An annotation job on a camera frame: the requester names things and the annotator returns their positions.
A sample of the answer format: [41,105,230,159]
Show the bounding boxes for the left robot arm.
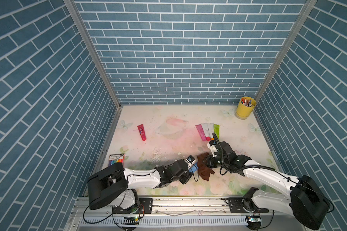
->
[87,156,196,213]

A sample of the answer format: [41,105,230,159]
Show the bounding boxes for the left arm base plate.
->
[113,198,153,214]

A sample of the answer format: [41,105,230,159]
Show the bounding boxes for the magenta toothpaste tube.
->
[196,124,207,141]

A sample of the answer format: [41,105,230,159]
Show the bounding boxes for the green toothpaste tube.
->
[214,124,220,138]

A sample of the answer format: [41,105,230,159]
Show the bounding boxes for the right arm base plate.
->
[225,197,269,213]

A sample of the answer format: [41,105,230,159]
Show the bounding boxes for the aluminium front rail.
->
[71,191,296,217]

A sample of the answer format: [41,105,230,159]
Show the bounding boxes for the brown cloth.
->
[197,153,215,182]

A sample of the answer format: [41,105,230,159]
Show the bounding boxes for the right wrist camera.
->
[207,132,222,157]

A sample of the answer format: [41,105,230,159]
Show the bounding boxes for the colourful card on table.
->
[108,154,125,166]

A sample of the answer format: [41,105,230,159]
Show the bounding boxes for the white orange-cap toothpaste tube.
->
[207,123,215,140]

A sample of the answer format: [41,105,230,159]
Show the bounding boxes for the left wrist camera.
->
[186,155,195,164]

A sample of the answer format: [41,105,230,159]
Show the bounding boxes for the white pink-cap toothpaste tube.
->
[201,123,211,141]

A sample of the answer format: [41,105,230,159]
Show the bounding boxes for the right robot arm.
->
[204,140,333,230]

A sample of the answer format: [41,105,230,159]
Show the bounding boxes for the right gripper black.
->
[200,154,228,168]

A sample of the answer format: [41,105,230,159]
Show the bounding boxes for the yellow cup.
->
[235,96,257,120]

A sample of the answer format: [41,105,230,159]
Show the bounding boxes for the pens in cup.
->
[241,98,252,107]

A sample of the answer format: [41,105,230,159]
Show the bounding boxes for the blue toothpaste tube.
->
[188,163,198,173]

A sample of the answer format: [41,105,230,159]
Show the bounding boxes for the red toothpaste tube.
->
[137,124,147,141]

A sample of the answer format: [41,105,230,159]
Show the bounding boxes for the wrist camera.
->
[207,132,222,157]
[186,155,195,164]

